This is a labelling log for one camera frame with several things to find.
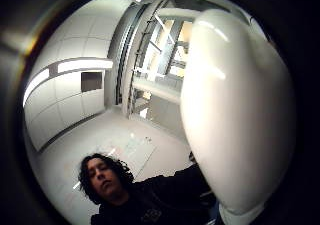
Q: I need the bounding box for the white balcony ledge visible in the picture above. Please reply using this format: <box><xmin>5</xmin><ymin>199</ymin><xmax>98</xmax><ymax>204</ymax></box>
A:
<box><xmin>131</xmin><ymin>75</ymin><xmax>184</xmax><ymax>105</ymax></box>

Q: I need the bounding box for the dark square ceiling panel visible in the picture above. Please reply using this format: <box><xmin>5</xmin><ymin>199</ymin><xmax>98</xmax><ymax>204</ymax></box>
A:
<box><xmin>80</xmin><ymin>71</ymin><xmax>104</xmax><ymax>94</ymax></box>

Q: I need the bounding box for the long ceiling light strip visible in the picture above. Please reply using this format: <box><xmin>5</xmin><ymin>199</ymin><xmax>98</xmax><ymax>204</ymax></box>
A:
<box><xmin>22</xmin><ymin>57</ymin><xmax>115</xmax><ymax>107</ymax></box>

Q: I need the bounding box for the the person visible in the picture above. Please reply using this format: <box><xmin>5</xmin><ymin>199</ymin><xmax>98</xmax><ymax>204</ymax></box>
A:
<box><xmin>77</xmin><ymin>152</ymin><xmax>222</xmax><ymax>225</ymax></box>

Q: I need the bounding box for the glass window wall with frames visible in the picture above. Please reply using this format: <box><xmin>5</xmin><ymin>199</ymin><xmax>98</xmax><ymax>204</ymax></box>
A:
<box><xmin>125</xmin><ymin>0</ymin><xmax>204</xmax><ymax>120</ymax></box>

